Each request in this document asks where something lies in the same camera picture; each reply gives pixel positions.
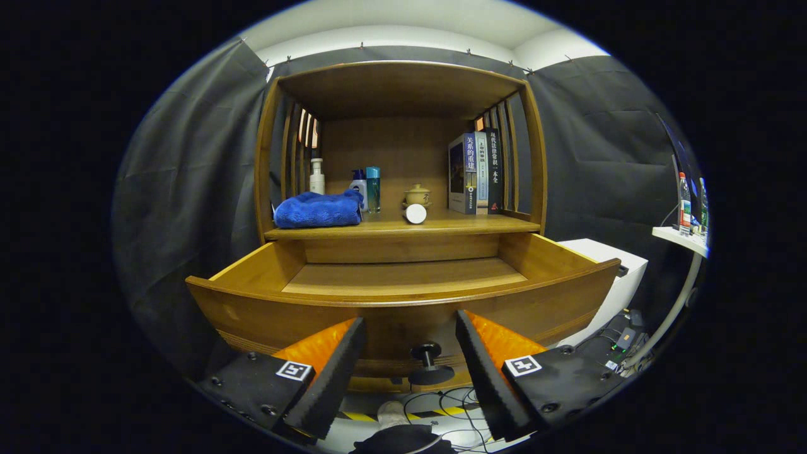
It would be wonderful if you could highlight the white side cabinet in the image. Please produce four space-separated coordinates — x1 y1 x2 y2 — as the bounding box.
555 238 650 347

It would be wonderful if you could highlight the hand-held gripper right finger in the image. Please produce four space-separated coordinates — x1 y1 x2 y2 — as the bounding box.
455 309 626 442

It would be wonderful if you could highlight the beige lidded tea cup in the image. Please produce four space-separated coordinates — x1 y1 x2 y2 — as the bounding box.
403 183 433 210

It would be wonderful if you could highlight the wooden drawer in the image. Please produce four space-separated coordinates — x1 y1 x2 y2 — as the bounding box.
185 232 622 393

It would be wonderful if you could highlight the black drawer knob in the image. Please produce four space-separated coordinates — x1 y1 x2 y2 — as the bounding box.
409 342 456 387

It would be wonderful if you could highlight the yellow black floor tape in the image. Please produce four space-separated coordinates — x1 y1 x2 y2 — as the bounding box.
340 407 470 422

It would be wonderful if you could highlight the black spine book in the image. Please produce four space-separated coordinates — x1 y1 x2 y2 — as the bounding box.
485 127 505 215

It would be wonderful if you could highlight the person's dark trouser leg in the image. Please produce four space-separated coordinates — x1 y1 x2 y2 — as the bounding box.
350 424 458 454

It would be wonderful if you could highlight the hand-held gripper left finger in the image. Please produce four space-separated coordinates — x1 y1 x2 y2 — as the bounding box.
197 317 368 442

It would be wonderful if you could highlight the blue towel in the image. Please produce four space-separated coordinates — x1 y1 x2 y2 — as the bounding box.
274 189 364 229

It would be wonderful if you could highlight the tangle of floor cables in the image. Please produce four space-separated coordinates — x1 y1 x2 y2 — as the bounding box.
403 386 499 452

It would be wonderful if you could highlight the pale spine book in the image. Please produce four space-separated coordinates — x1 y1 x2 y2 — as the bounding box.
474 131 490 216

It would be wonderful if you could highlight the white bottle with blue cap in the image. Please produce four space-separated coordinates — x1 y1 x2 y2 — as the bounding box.
350 169 369 212

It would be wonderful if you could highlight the wooden countertop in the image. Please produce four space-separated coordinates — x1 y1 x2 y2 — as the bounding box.
264 208 542 241

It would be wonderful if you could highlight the white desk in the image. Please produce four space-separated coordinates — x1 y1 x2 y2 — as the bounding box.
621 226 710 377

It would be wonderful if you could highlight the green plastic bottle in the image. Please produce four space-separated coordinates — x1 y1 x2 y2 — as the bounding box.
697 177 710 243

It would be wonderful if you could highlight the blue spine book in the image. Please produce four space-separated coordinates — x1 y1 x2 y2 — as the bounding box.
448 132 478 215

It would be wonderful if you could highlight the person's shoe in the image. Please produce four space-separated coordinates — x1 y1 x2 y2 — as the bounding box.
377 401 410 431

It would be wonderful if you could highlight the wooden cabinet frame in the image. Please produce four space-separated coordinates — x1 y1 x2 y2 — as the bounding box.
254 60 548 243

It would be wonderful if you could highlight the black electronics case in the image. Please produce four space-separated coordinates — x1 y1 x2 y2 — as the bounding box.
571 309 650 376

